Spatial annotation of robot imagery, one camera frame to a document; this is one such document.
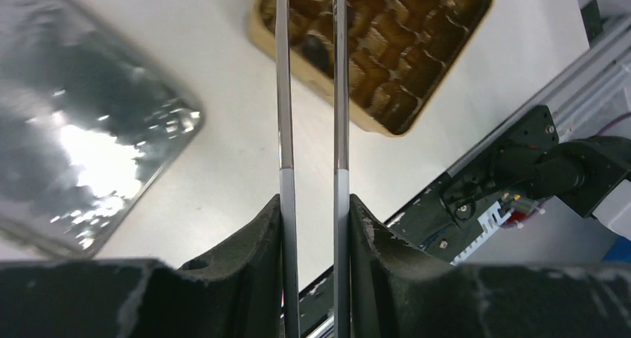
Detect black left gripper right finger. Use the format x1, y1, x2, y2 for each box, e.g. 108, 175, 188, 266
349, 195, 630, 337

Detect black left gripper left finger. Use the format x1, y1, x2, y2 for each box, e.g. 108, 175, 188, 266
1, 197, 282, 337

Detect metal serving tongs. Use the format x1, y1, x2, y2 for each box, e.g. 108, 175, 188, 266
275, 0, 351, 337

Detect gold chocolate box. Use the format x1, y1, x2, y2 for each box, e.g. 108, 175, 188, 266
248, 0, 495, 138

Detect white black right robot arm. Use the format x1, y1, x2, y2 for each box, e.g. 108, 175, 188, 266
491, 135, 630, 218

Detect dark round boxed chocolate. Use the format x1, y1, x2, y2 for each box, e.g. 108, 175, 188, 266
301, 34, 330, 73

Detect silver box lid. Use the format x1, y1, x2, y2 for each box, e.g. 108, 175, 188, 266
1, 0, 203, 258

